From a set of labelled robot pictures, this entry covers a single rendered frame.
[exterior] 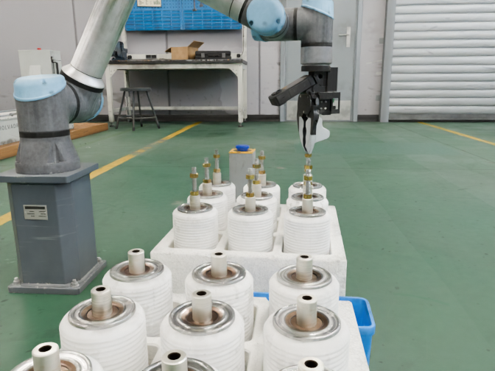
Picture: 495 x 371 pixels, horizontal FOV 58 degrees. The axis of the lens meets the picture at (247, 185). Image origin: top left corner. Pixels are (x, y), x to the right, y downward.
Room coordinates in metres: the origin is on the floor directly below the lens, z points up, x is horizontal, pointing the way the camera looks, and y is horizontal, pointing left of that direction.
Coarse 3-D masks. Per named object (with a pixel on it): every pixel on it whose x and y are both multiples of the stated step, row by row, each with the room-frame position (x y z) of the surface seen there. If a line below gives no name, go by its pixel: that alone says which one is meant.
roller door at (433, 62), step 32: (416, 0) 5.71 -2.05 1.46; (448, 0) 5.68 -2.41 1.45; (480, 0) 5.66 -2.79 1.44; (384, 32) 5.80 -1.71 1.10; (416, 32) 5.71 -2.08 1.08; (448, 32) 5.68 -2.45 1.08; (480, 32) 5.65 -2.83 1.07; (384, 64) 5.70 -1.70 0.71; (416, 64) 5.72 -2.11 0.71; (448, 64) 5.70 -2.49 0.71; (480, 64) 5.67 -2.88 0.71; (384, 96) 5.70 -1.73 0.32; (416, 96) 5.71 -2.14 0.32; (448, 96) 5.68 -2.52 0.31; (480, 96) 5.65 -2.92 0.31
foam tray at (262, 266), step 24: (336, 216) 1.07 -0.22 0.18; (168, 240) 0.91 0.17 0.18; (336, 240) 0.90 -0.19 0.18; (168, 264) 0.84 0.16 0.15; (192, 264) 0.83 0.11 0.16; (240, 264) 0.82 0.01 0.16; (264, 264) 0.81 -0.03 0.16; (288, 264) 0.80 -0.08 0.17; (312, 264) 0.80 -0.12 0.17; (336, 264) 0.79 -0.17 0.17; (264, 288) 0.81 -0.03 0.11
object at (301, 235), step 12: (288, 216) 0.86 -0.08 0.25; (324, 216) 0.85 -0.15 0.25; (288, 228) 0.85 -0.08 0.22; (300, 228) 0.83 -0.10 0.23; (312, 228) 0.83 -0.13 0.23; (324, 228) 0.84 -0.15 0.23; (288, 240) 0.85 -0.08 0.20; (300, 240) 0.83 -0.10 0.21; (312, 240) 0.83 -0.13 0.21; (324, 240) 0.84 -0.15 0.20; (288, 252) 0.85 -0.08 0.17; (300, 252) 0.83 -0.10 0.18; (312, 252) 0.83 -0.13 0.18; (324, 252) 0.84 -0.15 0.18
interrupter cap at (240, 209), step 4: (244, 204) 0.93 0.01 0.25; (256, 204) 0.93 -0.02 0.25; (232, 208) 0.89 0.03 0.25; (236, 208) 0.90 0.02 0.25; (240, 208) 0.90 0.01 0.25; (244, 208) 0.90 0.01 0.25; (256, 208) 0.90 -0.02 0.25; (260, 208) 0.90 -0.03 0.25; (264, 208) 0.90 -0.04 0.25; (236, 212) 0.87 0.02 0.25; (240, 212) 0.87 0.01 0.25; (244, 212) 0.87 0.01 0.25; (248, 212) 0.87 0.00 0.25; (252, 212) 0.87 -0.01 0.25; (256, 212) 0.87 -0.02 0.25; (260, 212) 0.86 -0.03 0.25; (264, 212) 0.87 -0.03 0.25
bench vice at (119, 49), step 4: (116, 44) 5.21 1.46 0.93; (120, 44) 5.26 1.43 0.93; (116, 48) 5.21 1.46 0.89; (120, 48) 5.24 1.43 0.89; (116, 52) 5.20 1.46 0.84; (120, 52) 5.24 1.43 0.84; (124, 52) 5.38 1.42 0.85; (112, 56) 5.22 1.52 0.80; (116, 56) 5.22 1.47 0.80; (120, 56) 5.25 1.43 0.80; (124, 56) 5.37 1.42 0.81
